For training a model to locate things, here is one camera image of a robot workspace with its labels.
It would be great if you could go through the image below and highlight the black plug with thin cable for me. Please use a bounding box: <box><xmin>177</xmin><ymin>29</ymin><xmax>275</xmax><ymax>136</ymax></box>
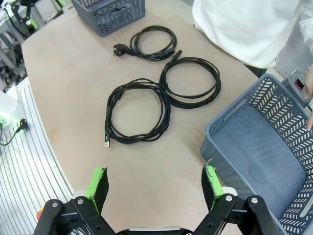
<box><xmin>0</xmin><ymin>117</ymin><xmax>28</xmax><ymax>146</ymax></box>

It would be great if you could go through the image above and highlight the person in white sweatshirt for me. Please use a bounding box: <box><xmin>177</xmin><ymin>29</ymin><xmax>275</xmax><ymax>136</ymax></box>
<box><xmin>192</xmin><ymin>0</ymin><xmax>313</xmax><ymax>79</ymax></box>

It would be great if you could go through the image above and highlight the white slotted base plate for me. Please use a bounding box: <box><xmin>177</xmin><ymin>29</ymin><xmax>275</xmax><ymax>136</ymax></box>
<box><xmin>0</xmin><ymin>79</ymin><xmax>74</xmax><ymax>235</ymax></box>

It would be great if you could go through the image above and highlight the person left hand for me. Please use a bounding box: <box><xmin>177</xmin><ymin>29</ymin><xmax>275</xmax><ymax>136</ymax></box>
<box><xmin>305</xmin><ymin>70</ymin><xmax>313</xmax><ymax>132</ymax></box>

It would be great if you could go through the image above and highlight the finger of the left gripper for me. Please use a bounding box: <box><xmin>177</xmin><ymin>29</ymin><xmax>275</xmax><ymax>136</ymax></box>
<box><xmin>1</xmin><ymin>4</ymin><xmax>14</xmax><ymax>19</ymax></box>
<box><xmin>28</xmin><ymin>18</ymin><xmax>39</xmax><ymax>32</ymax></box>

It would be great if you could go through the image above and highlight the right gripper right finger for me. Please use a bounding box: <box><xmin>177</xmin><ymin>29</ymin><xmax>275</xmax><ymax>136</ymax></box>
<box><xmin>193</xmin><ymin>165</ymin><xmax>279</xmax><ymax>235</ymax></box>

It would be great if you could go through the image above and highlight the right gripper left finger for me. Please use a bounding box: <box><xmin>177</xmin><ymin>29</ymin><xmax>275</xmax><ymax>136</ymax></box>
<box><xmin>34</xmin><ymin>167</ymin><xmax>118</xmax><ymax>235</ymax></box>

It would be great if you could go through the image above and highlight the black power cable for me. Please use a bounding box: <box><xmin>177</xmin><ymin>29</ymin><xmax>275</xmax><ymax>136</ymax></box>
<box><xmin>111</xmin><ymin>25</ymin><xmax>178</xmax><ymax>61</ymax></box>

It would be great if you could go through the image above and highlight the grey-blue plastic lattice basket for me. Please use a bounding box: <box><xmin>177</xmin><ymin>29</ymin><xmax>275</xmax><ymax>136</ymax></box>
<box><xmin>71</xmin><ymin>0</ymin><xmax>146</xmax><ymax>38</ymax></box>
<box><xmin>200</xmin><ymin>73</ymin><xmax>313</xmax><ymax>235</ymax></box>

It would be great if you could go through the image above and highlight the black USB cable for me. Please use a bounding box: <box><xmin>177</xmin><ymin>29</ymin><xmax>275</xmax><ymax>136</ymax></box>
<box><xmin>104</xmin><ymin>78</ymin><xmax>171</xmax><ymax>149</ymax></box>

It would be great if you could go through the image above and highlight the device with pink screen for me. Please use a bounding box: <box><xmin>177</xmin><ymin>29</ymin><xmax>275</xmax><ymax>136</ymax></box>
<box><xmin>282</xmin><ymin>67</ymin><xmax>310</xmax><ymax>108</ymax></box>

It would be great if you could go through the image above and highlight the black coiled braided cable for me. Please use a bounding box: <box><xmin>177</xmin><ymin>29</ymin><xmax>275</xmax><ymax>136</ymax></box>
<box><xmin>158</xmin><ymin>49</ymin><xmax>222</xmax><ymax>108</ymax></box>

